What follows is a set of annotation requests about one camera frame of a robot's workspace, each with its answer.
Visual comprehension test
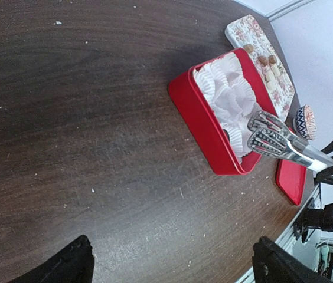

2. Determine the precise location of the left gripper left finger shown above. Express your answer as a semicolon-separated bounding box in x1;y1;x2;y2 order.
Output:
11;235;94;283

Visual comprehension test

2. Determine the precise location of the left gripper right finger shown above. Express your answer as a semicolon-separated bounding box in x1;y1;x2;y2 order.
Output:
252;236;331;283

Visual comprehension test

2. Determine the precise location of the metal serving tongs white handle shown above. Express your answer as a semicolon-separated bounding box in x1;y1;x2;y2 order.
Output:
247;111;333;172

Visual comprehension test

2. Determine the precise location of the red square tin box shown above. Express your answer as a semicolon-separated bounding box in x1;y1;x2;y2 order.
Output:
168;48;277;175

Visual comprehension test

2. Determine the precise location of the white round chocolate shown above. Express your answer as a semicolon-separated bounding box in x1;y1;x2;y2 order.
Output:
270;64;281;77

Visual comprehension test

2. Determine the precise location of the brown round chocolate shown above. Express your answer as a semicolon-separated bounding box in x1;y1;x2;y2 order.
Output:
243;44;254;54

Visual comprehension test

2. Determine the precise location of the red tin lid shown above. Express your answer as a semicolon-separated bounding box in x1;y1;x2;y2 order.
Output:
276;159;307;206

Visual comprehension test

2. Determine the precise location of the red patterned small bowl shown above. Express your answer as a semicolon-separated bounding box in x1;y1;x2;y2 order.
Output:
293;104;317;140

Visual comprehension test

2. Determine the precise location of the floral rectangular tray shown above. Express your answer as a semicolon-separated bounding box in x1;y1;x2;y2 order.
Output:
224;15;295;121

